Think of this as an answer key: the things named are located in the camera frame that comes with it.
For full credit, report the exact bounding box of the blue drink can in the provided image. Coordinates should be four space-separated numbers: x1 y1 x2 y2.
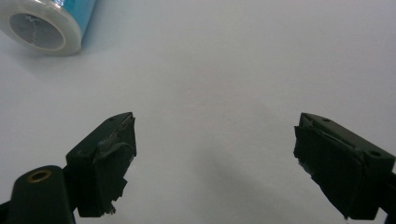
0 0 98 57

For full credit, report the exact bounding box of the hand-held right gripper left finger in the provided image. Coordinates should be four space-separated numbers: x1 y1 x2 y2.
65 111 137 218

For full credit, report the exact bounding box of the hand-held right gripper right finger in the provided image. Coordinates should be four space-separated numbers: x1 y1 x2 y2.
293 112 396 221

